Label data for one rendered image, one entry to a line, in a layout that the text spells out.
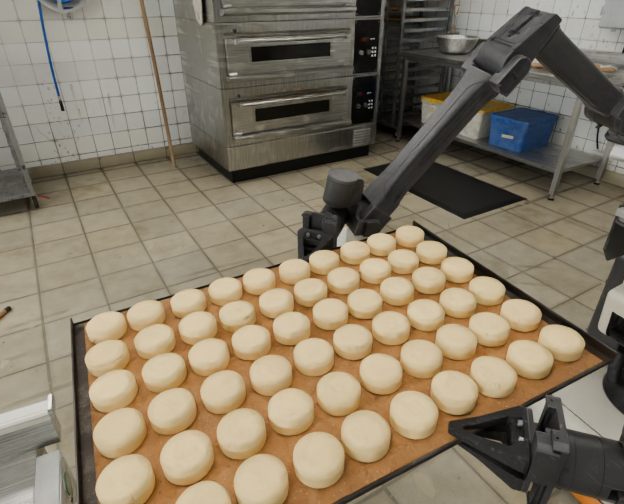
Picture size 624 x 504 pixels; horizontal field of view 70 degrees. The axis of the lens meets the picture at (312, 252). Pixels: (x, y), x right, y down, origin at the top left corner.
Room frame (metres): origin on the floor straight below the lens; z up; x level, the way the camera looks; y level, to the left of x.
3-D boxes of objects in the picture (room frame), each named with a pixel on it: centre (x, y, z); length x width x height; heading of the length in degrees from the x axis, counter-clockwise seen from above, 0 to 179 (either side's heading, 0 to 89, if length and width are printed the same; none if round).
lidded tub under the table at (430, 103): (4.57, -1.37, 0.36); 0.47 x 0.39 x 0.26; 119
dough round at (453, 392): (0.35, -0.16, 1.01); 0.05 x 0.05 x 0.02
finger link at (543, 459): (0.29, -0.19, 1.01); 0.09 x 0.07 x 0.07; 71
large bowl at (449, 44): (4.56, -1.35, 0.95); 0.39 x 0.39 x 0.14
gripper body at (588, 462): (0.27, -0.26, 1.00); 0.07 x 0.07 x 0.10; 71
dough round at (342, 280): (0.57, -0.05, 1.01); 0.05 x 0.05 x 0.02
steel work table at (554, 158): (4.10, -1.65, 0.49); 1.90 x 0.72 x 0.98; 31
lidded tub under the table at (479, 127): (4.23, -1.57, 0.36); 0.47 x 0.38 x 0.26; 121
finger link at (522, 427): (0.29, -0.19, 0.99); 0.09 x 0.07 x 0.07; 71
